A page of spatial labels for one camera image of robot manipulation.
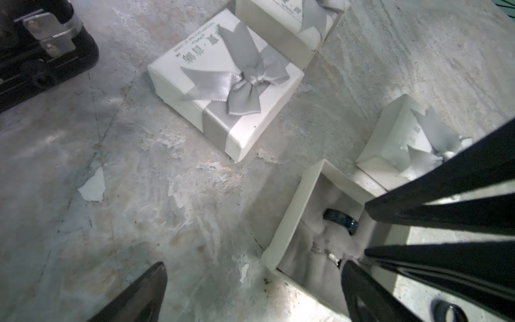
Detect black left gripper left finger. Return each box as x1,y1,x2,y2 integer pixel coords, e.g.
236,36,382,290
89,262,168,321

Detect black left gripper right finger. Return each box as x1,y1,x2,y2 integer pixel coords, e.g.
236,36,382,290
341,261,421,321

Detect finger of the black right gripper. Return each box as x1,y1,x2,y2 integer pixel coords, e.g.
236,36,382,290
365,121,514,236
365,241,514,320

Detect silver stone ring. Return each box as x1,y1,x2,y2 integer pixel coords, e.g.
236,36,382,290
309,241,343,269

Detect small white bow gift box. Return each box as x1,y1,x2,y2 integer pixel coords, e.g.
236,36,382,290
356,94,473,191

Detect blue black ring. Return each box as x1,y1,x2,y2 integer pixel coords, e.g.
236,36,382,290
322,208,360,236

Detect large white bow gift box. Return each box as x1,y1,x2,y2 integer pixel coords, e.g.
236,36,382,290
148,9,304,162

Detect white gift box lid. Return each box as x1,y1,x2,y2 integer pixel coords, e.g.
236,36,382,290
236,0,350,71

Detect black ribbed hard case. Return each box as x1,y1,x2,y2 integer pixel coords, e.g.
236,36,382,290
1,1,99,111

